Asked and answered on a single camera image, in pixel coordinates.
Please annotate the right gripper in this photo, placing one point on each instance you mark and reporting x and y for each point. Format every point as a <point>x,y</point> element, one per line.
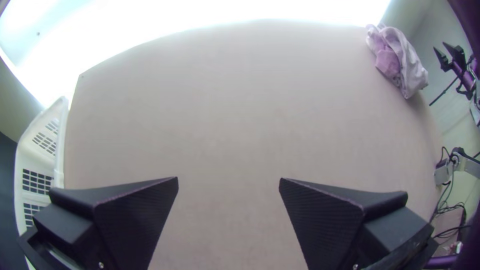
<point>459,56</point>

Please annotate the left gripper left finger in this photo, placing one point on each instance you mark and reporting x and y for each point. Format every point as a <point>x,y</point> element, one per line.
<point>112,228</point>

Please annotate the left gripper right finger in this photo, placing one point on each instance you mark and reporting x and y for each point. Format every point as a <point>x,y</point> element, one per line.
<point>337,228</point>

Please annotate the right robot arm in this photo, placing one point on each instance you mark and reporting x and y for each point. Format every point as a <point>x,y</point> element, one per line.
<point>468,77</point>

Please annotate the pile of folded clothes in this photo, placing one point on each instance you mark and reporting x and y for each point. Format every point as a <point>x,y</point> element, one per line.
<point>397,60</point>

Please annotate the white laundry basket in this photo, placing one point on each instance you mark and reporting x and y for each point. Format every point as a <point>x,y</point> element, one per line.
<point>41,150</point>

